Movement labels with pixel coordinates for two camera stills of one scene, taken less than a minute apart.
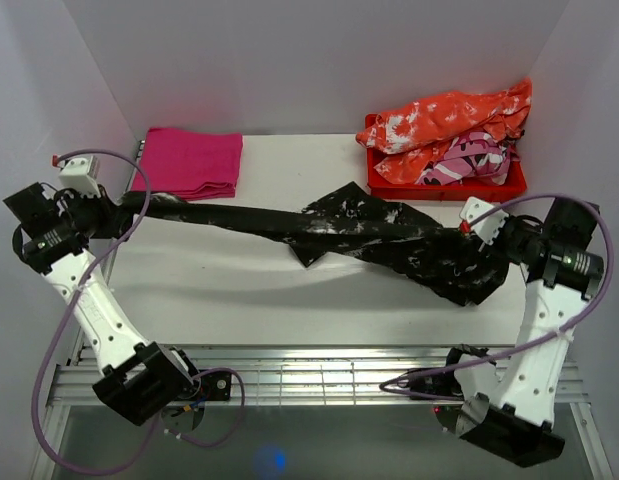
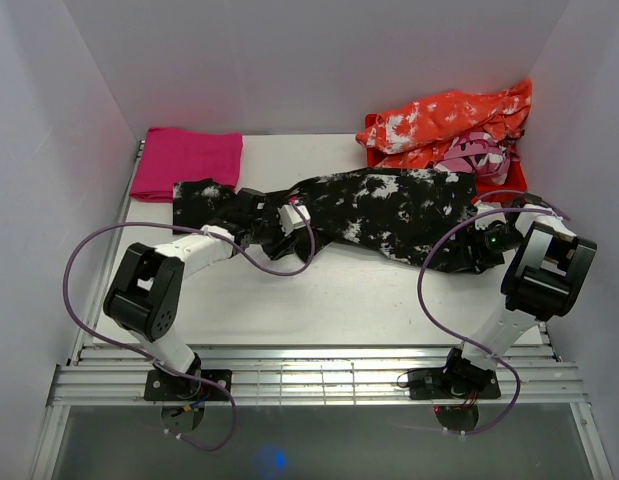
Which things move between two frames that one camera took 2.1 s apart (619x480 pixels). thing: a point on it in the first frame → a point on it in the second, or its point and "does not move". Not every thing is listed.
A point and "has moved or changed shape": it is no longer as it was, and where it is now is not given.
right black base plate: x=433 y=383 does not move
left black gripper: x=111 y=215 → x=277 y=251
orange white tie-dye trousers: x=415 y=134 does not move
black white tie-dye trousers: x=343 y=218 has moved or changed shape
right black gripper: x=513 y=220 → x=482 y=260
